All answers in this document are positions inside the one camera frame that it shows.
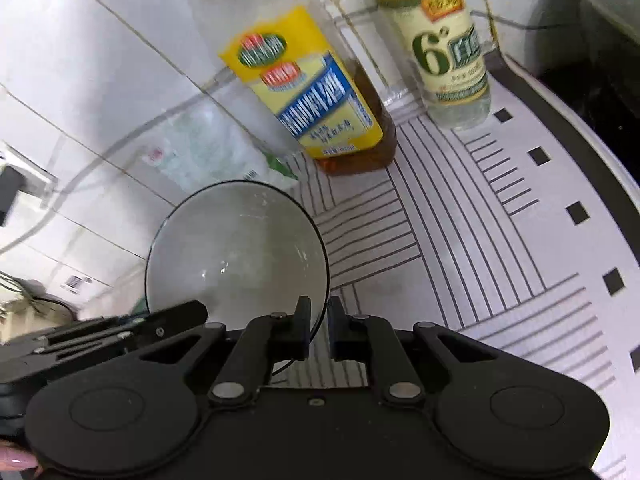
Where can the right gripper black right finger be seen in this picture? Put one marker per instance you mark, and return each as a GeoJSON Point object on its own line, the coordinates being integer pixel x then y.
{"type": "Point", "coordinates": [372, 341]}

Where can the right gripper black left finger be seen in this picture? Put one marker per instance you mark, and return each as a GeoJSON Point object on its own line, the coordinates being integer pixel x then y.
{"type": "Point", "coordinates": [266, 341]}

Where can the white bowl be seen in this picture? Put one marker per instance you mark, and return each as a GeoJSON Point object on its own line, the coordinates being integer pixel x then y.
{"type": "Point", "coordinates": [243, 249]}

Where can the person's hand pink nail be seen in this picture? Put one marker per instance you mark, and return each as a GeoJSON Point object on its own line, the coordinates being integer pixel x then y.
{"type": "Point", "coordinates": [14, 458]}

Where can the striped white tablecloth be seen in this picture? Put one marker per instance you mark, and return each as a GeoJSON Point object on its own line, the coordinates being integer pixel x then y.
{"type": "Point", "coordinates": [522, 233]}

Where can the white salt bag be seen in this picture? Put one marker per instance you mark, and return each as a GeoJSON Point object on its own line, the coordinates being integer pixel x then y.
{"type": "Point", "coordinates": [201, 146]}

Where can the cooking wine bottle yellow label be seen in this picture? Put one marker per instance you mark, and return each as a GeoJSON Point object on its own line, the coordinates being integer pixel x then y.
{"type": "Point", "coordinates": [291, 56]}

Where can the white vinegar bottle yellow cap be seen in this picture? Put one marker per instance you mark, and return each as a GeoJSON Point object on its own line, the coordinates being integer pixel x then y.
{"type": "Point", "coordinates": [435, 44]}

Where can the black wok with lid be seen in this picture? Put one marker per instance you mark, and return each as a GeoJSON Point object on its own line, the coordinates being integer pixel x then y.
{"type": "Point", "coordinates": [592, 62]}

